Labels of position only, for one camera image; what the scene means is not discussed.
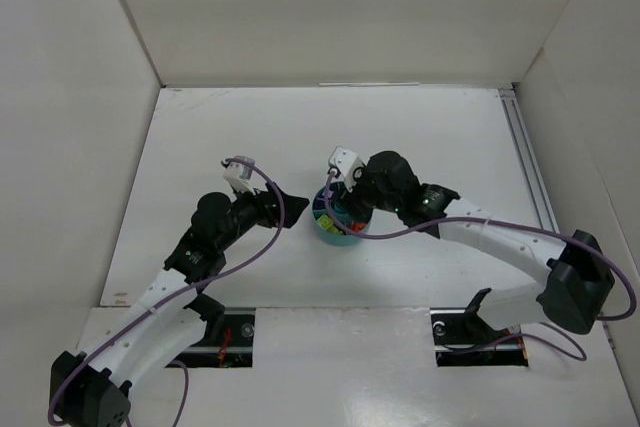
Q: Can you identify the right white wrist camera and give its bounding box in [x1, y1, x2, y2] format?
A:
[328, 146, 365, 192]

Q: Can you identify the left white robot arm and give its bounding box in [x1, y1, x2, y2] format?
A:
[47, 182, 309, 426]

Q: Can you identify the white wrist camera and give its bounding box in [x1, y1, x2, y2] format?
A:
[221, 156, 256, 196]
[328, 146, 365, 192]

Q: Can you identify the lime green lego brick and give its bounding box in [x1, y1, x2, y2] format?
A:
[316, 215, 335, 231]

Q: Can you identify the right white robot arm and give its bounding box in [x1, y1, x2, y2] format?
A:
[329, 147, 614, 335]

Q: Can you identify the purple cable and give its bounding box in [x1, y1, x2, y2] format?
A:
[323, 169, 634, 362]
[47, 156, 287, 427]

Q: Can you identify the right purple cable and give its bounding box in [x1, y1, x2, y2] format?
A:
[323, 169, 634, 362]

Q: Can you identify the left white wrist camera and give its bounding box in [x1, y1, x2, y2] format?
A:
[221, 156, 256, 196]

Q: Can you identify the teal round divided container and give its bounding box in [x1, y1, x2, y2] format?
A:
[312, 181, 371, 247]

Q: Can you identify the dark purple lego brick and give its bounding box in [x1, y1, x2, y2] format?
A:
[312, 197, 325, 210]

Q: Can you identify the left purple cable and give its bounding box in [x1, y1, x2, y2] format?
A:
[47, 156, 287, 427]

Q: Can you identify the aluminium rail right edge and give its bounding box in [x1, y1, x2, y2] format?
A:
[498, 88, 560, 233]

